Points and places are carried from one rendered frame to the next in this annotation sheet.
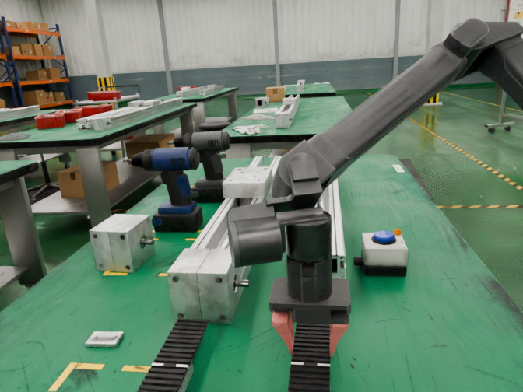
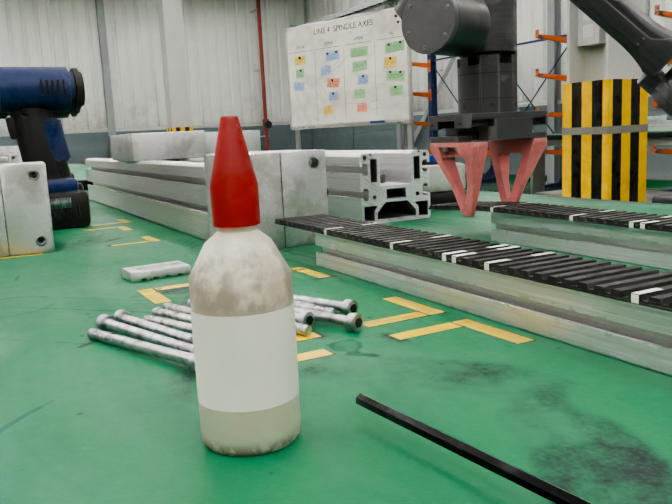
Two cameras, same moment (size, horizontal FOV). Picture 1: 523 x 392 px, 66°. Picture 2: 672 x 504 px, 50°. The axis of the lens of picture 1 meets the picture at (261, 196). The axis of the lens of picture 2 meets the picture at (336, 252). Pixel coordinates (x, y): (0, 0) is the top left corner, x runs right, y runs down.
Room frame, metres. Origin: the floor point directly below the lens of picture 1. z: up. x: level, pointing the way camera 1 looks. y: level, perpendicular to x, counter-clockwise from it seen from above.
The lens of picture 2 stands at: (-0.01, 0.50, 0.89)
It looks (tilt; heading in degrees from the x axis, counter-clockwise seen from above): 9 degrees down; 323
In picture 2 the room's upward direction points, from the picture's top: 3 degrees counter-clockwise
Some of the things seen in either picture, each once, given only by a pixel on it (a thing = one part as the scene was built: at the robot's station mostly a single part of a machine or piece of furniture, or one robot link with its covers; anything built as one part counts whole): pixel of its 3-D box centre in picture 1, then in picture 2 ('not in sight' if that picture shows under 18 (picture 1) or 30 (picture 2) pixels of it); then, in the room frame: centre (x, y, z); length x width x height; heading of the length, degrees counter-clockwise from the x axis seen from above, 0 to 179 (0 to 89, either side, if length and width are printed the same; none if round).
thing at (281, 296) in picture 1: (309, 278); (487, 94); (0.46, -0.06, 0.92); 0.10 x 0.07 x 0.07; 80
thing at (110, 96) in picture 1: (114, 124); not in sight; (5.71, 1.97, 0.50); 1.03 x 0.55 x 1.01; 176
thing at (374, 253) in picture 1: (378, 253); (422, 184); (0.74, -0.23, 0.81); 0.10 x 0.08 x 0.06; 80
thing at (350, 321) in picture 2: not in sight; (293, 311); (0.34, 0.26, 0.78); 0.11 x 0.01 x 0.01; 10
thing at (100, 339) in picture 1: (104, 339); (156, 271); (0.55, 0.26, 0.78); 0.05 x 0.03 x 0.01; 84
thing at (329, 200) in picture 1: (319, 202); (270, 177); (1.03, -0.16, 0.82); 0.80 x 0.10 x 0.09; 170
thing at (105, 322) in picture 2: not in sight; (151, 337); (0.36, 0.35, 0.78); 0.11 x 0.01 x 0.01; 9
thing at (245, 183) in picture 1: (249, 186); (157, 154); (1.07, 0.03, 0.87); 0.16 x 0.11 x 0.07; 170
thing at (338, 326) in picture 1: (320, 325); (498, 166); (0.46, -0.07, 0.85); 0.07 x 0.07 x 0.09; 80
